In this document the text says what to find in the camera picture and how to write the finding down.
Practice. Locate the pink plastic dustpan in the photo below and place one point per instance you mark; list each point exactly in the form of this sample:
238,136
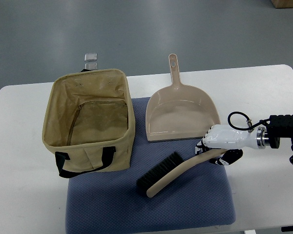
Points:
179,111

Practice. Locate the brown cardboard box corner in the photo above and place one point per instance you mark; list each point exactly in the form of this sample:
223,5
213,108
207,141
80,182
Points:
281,4

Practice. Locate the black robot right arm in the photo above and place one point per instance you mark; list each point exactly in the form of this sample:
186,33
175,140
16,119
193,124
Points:
269,131

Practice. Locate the lower clear floor marker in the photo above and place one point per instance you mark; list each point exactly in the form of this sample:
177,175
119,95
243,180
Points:
91,65

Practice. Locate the upper clear floor marker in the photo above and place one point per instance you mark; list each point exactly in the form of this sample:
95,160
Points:
90,57

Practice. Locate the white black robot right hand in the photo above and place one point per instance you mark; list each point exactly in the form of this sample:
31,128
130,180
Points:
231,140

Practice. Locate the yellow fabric bag black handles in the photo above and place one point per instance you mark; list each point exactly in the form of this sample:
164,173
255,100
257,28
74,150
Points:
89,123

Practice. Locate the pink hand broom black bristles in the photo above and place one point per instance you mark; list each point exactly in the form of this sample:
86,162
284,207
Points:
170,168

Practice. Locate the black table control panel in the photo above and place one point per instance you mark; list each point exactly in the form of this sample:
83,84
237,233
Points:
287,229

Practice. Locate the clear floor marker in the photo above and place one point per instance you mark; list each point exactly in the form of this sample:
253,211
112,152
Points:
91,65
90,57

